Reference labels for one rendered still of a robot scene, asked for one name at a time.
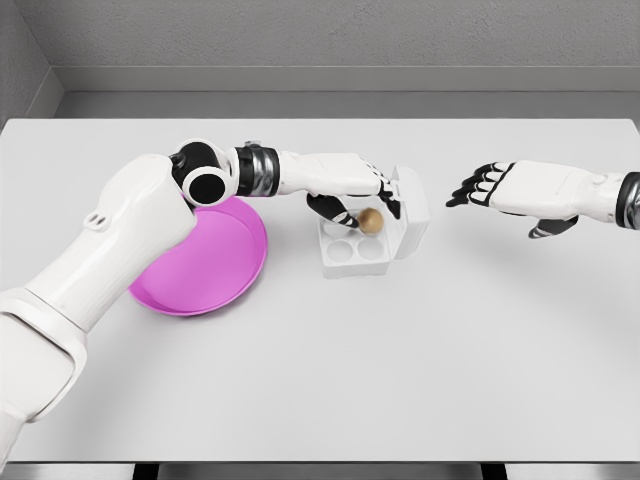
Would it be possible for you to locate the brown egg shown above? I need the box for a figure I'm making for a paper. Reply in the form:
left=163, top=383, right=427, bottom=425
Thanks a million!
left=356, top=207, right=385, bottom=236

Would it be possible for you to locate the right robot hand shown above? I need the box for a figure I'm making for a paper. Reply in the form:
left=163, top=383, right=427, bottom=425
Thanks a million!
left=445, top=161, right=584, bottom=240

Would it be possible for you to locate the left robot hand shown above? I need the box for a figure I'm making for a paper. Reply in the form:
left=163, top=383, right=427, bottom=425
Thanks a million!
left=303, top=153, right=403, bottom=233

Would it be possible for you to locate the pink round plate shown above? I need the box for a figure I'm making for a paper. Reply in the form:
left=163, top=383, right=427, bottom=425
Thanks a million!
left=127, top=195, right=270, bottom=319

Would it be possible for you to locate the white egg box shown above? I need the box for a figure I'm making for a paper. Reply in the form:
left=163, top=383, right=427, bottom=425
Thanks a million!
left=318, top=165, right=432, bottom=280

